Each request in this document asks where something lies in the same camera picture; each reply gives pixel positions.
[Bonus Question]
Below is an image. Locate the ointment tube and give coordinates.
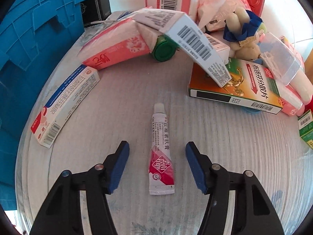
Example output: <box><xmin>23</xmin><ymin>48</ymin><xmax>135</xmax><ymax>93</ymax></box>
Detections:
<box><xmin>148</xmin><ymin>103</ymin><xmax>174</xmax><ymax>195</ymax></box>

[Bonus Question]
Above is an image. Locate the pink tissue pack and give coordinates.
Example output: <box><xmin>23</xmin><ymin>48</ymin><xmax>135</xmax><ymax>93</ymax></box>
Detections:
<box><xmin>275</xmin><ymin>80</ymin><xmax>305</xmax><ymax>117</ymax></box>

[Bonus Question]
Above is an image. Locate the blue red long box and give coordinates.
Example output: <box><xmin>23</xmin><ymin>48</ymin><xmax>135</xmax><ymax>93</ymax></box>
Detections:
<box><xmin>30</xmin><ymin>64</ymin><xmax>100</xmax><ymax>148</ymax></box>

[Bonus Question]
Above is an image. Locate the orange green medicine box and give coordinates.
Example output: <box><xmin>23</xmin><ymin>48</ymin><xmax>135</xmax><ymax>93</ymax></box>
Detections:
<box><xmin>188</xmin><ymin>58</ymin><xmax>283</xmax><ymax>115</ymax></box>

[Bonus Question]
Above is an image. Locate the white roll on pile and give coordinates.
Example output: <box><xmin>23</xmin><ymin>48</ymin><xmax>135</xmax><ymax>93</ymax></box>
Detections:
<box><xmin>290</xmin><ymin>69</ymin><xmax>313</xmax><ymax>105</ymax></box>

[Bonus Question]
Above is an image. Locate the small white pink box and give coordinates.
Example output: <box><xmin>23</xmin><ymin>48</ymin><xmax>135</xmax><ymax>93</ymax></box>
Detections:
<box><xmin>204</xmin><ymin>33</ymin><xmax>230</xmax><ymax>65</ymax></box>

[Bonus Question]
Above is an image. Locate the cream bear blue bow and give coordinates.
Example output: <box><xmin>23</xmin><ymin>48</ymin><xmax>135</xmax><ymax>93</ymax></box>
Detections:
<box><xmin>223</xmin><ymin>7</ymin><xmax>264</xmax><ymax>61</ymax></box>

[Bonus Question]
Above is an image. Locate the pink white flat pack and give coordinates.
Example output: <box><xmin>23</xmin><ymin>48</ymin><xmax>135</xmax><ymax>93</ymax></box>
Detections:
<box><xmin>77</xmin><ymin>18</ymin><xmax>159</xmax><ymax>70</ymax></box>

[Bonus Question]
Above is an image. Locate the green bottle cap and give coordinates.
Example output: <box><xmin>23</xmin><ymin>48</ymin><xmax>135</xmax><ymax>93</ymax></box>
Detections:
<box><xmin>151</xmin><ymin>35</ymin><xmax>178</xmax><ymax>62</ymax></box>

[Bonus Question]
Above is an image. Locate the white barcode box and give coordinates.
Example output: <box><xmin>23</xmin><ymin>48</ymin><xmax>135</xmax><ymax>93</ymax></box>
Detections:
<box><xmin>133</xmin><ymin>9</ymin><xmax>231</xmax><ymax>87</ymax></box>

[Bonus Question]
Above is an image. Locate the blue plastic crate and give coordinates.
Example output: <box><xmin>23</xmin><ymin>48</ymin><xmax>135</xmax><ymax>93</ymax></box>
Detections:
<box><xmin>1</xmin><ymin>0</ymin><xmax>85</xmax><ymax>211</ymax></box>

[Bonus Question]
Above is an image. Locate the black box behind crate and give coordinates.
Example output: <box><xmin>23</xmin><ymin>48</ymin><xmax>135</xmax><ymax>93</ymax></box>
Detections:
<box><xmin>81</xmin><ymin>0</ymin><xmax>112</xmax><ymax>27</ymax></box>

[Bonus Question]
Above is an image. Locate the pink barcode box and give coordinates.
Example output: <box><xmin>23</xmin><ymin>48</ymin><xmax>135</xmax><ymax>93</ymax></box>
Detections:
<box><xmin>145</xmin><ymin>0</ymin><xmax>199</xmax><ymax>21</ymax></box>

